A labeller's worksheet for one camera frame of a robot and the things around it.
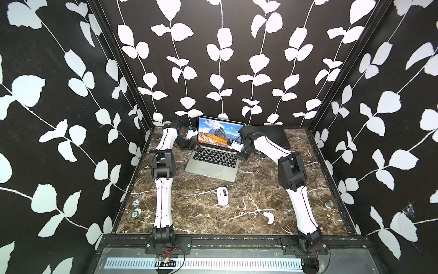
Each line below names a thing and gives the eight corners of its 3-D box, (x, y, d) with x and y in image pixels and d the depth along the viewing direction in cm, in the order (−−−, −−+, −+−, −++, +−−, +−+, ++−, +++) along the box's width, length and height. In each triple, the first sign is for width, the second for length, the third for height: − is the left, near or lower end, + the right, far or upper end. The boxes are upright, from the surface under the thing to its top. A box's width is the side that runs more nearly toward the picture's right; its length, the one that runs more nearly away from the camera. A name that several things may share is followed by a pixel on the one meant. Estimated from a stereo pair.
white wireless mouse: (216, 205, 87) (216, 203, 85) (217, 188, 93) (217, 186, 91) (228, 205, 87) (228, 203, 85) (228, 188, 93) (228, 186, 91)
